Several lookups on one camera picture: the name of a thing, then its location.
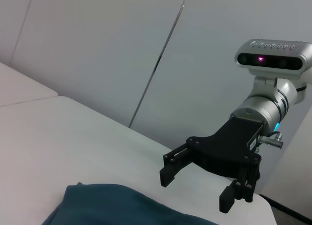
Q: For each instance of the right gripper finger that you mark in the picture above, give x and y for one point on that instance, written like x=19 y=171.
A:
x=237 y=188
x=174 y=165

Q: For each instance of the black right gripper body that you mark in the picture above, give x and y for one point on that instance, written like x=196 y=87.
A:
x=226 y=149

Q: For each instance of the teal blue printed t-shirt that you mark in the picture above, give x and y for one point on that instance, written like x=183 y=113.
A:
x=109 y=205

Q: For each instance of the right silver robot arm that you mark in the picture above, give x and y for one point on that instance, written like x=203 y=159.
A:
x=270 y=105

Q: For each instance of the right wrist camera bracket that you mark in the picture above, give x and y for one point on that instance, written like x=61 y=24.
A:
x=264 y=85

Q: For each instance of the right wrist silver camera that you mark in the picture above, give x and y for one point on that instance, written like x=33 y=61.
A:
x=273 y=58

